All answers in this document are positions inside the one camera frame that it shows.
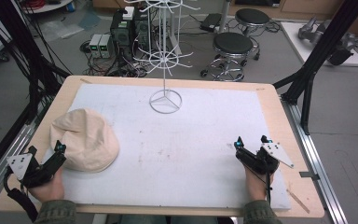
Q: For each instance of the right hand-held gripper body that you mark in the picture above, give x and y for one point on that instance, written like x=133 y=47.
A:
x=261 y=161

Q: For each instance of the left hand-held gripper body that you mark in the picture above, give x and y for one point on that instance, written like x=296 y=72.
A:
x=32 y=175

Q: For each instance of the beige cloth hat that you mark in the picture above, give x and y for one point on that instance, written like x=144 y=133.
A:
x=84 y=140

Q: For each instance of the person's left hand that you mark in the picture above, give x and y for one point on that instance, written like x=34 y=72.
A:
x=48 y=188

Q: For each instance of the person's right hand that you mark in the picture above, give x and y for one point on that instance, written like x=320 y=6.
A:
x=256 y=186

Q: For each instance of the grey tape strip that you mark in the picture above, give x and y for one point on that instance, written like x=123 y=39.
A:
x=309 y=175

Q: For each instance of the thin wooden stick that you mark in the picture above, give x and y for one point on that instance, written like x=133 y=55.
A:
x=298 y=201

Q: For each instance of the white foam mat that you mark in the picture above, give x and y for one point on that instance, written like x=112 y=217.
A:
x=183 y=149

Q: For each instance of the large black round stool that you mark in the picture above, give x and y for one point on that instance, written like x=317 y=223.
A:
x=233 y=43

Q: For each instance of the white floor platform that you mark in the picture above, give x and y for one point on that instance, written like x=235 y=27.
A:
x=295 y=40

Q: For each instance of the grey robot part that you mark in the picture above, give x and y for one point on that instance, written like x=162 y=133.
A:
x=307 y=31

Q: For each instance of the grey power supply box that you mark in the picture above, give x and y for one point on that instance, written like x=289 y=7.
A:
x=106 y=46
x=94 y=45

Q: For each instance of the small black round stool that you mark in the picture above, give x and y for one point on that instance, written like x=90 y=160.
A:
x=251 y=16

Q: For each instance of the clear plastic sheet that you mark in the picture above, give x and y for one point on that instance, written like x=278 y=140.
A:
x=60 y=29

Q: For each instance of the flat black device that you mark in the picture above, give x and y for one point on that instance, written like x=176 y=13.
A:
x=211 y=22

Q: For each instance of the black computer tower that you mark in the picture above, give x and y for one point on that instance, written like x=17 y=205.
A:
x=142 y=29
x=122 y=34

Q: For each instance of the round white table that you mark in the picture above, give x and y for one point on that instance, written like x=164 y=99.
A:
x=49 y=6

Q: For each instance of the small white box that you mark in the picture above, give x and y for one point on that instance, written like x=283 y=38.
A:
x=128 y=13

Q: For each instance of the aluminium rail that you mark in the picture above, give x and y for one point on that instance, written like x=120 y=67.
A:
x=12 y=149
x=326 y=193

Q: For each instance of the black metal frame stand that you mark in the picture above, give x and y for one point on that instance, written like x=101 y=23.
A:
x=323 y=49
x=21 y=40

